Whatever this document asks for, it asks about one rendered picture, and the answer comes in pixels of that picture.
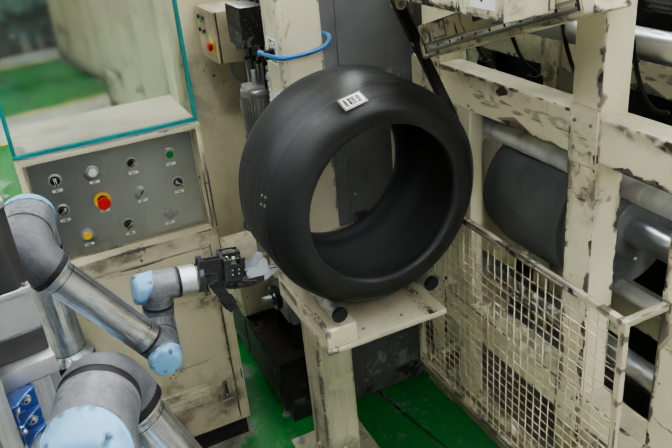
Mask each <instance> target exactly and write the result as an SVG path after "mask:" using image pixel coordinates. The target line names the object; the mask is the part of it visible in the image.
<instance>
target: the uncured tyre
mask: <svg viewBox="0 0 672 448"><path fill-rule="evenodd" d="M357 91H360V92H361V93H362V94H363V95H364V96H365V97H366V98H367V99H368V101H367V102H364V103H362V104H360V105H358V106H356V107H354V108H352V109H350V110H347V111H345V110H344V108H343V107H342V106H341V105H340V104H339V103H338V102H337V100H340V99H342V98H344V97H346V96H348V95H350V94H353V93H355V92H357ZM384 125H389V126H390V128H391V131H392V134H393V138H394V143H395V162H394V168H393V172H392V176H391V179H390V181H389V184H388V186H387V188H386V190H385V192H384V193H383V195H382V196H381V198H380V199H379V201H378V202H377V203H376V205H375V206H374V207H373V208H372V209H371V210H370V211H369V212H368V213H367V214H366V215H364V216H363V217H362V218H360V219H359V220H357V221H356V222H354V223H353V224H351V225H349V226H346V227H344V228H341V229H338V230H335V231H330V232H311V231H310V207H311V201H312V197H313V193H314V190H315V188H316V185H317V183H318V180H319V178H320V176H321V174H322V173H323V171H324V169H325V168H326V166H327V165H328V163H329V162H330V161H331V159H332V158H333V157H334V156H335V155H336V154H337V153H338V151H339V150H340V149H342V148H343V147H344V146H345V145H346V144H347V143H349V142H350V141H351V140H353V139H354V138H356V137H357V136H359V135H360V134H362V133H364V132H366V131H369V130H371V129H374V128H376V127H380V126H384ZM242 158H244V159H245V160H246V161H248V162H249V163H250V164H251V165H252V167H251V166H250V165H249V164H248V163H247V162H245V161H244V160H243V159H242ZM473 178H474V166H473V156H472V151H471V146H470V143H469V140H468V137H467V134H466V132H465V130H464V128H463V126H462V124H461V122H460V121H459V119H458V118H457V116H456V115H455V114H454V112H453V111H452V110H451V109H450V108H449V107H448V105H447V104H446V103H445V102H444V101H443V100H442V99H441V98H439V97H438V96H437V95H436V94H434V93H433V92H431V91H430V90H428V89H426V88H424V87H422V86H420V85H418V84H415V83H413V82H411V81H408V80H406V79H403V78H401V77H398V76H396V75H393V74H391V73H388V72H386V71H383V70H381V69H378V68H374V67H369V66H362V65H345V66H337V67H332V68H327V69H323V70H320V71H317V72H314V73H311V74H309V75H307V76H305V77H303V78H301V79H299V80H297V81H296V82H294V83H292V84H291V85H290V86H288V87H287V88H285V89H284V90H283V91H282V92H281V93H279V94H278V95H277V96H276V97H275V98H274V99H273V100H272V101H271V102H270V103H269V104H268V106H267V107H266V108H265V109H264V110H263V112H262V113H261V115H260V116H259V117H258V119H257V121H256V122H255V124H254V126H253V127H252V129H251V131H250V133H249V136H248V138H247V140H246V143H245V146H244V149H243V152H242V156H241V161H240V167H239V178H238V185H239V196H240V203H241V208H242V212H243V215H244V218H245V221H246V223H247V226H248V228H249V230H250V232H251V233H252V235H253V237H254V238H255V239H256V241H257V242H258V243H259V245H260V246H261V247H262V248H263V249H264V251H265V252H266V253H267V254H268V255H269V256H270V258H271V259H272V260H273V261H274V262H275V264H276V265H277V266H278V267H279V268H280V270H281V271H282V272H283V273H284V274H285V275H286V276H287V277H288V278H289V279H290V280H291V281H292V282H294V283H295V284H296V285H298V286H299V287H301V288H302V289H304V290H306V291H308V292H310V293H312V294H315V295H317V296H320V297H322V298H325V299H329V300H333V301H339V302H364V301H370V300H374V299H378V298H381V297H384V296H387V295H390V294H392V293H395V292H397V291H399V290H401V289H403V288H404V287H406V286H408V285H409V284H411V283H412V282H414V281H415V280H417V279H418V278H419V277H421V276H422V275H423V274H424V273H426V272H427V271H428V270H429V269H430V268H431V267H432V266H433V265H434V264H435V263H436V262H437V261H438V260H439V259H440V258H441V257H442V255H443V254H444V253H445V252H446V250H447V249H448V248H449V246H450V245H451V243H452V242H453V240H454V238H455V237H456V235H457V233H458V231H459V229H460V227H461V225H462V223H463V220H464V218H465V215H466V213H467V210H468V206H469V203H470V199H471V194H472V188H473ZM261 191H262V192H264V193H266V194H267V195H268V198H267V211H266V210H264V209H262V208H260V194H261Z"/></svg>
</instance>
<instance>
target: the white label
mask: <svg viewBox="0 0 672 448"><path fill-rule="evenodd" d="M367 101H368V99H367V98H366V97H365V96H364V95H363V94H362V93H361V92H360V91H357V92H355V93H353V94H350V95H348V96H346V97H344V98H342V99H340V100H337V102H338V103H339V104H340V105H341V106H342V107H343V108H344V110H345V111H347V110H350V109H352V108H354V107H356V106H358V105H360V104H362V103H364V102H367Z"/></svg>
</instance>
